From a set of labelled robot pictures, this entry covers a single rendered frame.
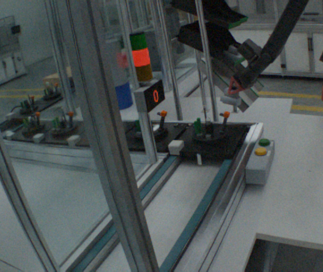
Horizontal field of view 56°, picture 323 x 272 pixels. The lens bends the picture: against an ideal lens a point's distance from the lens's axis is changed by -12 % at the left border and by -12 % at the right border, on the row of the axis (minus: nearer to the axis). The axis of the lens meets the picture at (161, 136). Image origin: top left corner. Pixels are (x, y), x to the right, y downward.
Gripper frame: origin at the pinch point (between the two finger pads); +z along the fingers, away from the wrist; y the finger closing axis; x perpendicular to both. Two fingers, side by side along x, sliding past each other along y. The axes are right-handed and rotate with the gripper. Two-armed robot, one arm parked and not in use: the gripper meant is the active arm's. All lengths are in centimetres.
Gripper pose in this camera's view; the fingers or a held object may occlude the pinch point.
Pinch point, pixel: (232, 91)
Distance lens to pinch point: 133.6
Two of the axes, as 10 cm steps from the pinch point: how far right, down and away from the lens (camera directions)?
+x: 5.8, 7.9, -2.1
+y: -6.4, 2.8, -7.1
